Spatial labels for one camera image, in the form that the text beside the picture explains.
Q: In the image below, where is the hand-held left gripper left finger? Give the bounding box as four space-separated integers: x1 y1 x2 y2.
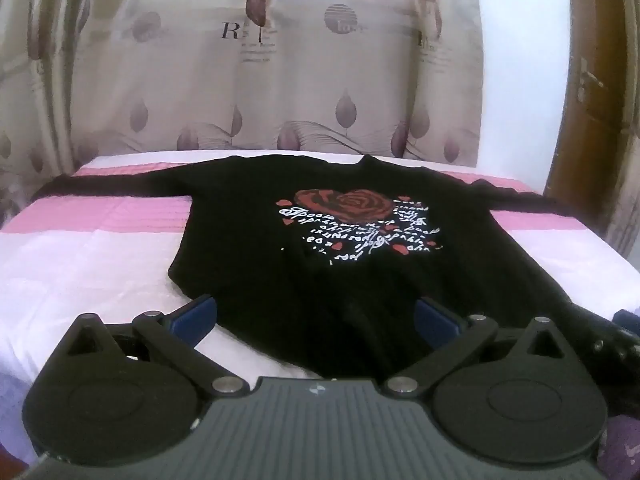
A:
66 295 251 397

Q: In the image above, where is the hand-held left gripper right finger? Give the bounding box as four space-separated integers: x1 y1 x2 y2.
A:
382 297 568 397

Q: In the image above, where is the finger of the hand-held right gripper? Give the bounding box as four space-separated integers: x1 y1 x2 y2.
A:
575 308 640 362

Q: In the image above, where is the black rose print shirt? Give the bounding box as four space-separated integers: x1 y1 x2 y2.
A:
32 154 586 378

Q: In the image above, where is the person's purple clothing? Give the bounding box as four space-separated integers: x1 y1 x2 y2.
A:
597 400 640 480

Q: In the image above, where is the pink and white bedsheet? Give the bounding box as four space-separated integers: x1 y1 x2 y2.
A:
0 149 640 480

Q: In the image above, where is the brown wooden door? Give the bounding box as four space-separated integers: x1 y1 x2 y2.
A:
544 0 640 261

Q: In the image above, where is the beige leaf print curtain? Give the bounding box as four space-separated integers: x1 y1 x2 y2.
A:
0 0 487 203

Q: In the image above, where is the brass door handle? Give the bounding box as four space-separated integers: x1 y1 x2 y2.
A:
579 57 607 107

